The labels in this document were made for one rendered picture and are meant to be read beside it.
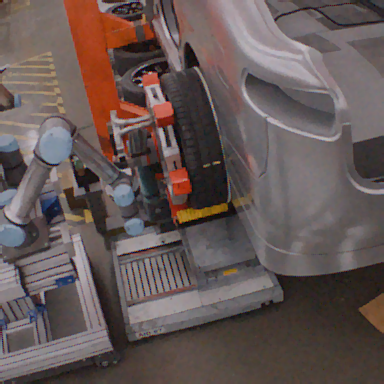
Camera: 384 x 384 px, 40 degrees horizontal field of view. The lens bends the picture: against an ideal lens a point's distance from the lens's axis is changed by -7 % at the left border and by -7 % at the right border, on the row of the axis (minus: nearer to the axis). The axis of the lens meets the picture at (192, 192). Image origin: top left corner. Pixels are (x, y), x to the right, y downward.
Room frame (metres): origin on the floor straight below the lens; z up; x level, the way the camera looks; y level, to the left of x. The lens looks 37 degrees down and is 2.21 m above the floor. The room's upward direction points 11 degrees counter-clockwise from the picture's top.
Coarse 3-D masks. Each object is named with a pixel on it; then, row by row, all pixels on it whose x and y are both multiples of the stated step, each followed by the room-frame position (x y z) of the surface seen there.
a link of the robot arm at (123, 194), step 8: (120, 184) 1.79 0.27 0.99; (128, 184) 1.79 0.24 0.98; (120, 192) 1.71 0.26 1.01; (128, 192) 1.70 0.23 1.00; (120, 200) 1.69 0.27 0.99; (128, 200) 1.69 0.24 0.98; (120, 208) 1.69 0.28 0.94; (128, 208) 1.68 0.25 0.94; (136, 208) 1.70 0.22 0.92; (128, 216) 1.68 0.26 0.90
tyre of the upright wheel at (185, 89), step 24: (192, 72) 2.28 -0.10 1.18; (168, 96) 2.19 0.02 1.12; (192, 96) 2.11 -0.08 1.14; (192, 120) 2.01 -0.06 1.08; (192, 144) 1.95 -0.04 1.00; (216, 144) 1.95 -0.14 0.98; (192, 168) 1.92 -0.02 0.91; (216, 168) 1.93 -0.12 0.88; (192, 192) 1.96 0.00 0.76; (216, 192) 1.94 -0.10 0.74
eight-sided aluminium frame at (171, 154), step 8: (152, 88) 2.31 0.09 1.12; (160, 88) 2.32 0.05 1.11; (152, 96) 2.22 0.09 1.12; (160, 96) 2.21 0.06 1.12; (152, 104) 2.14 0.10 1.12; (160, 128) 2.05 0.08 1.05; (168, 128) 2.05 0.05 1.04; (160, 136) 2.03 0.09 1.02; (176, 144) 1.99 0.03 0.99; (168, 152) 1.97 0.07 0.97; (176, 152) 1.97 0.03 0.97; (168, 160) 1.96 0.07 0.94; (176, 160) 1.97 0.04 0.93; (168, 168) 1.96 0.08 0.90; (168, 184) 2.24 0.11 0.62; (176, 200) 2.01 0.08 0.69; (184, 200) 2.06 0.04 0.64
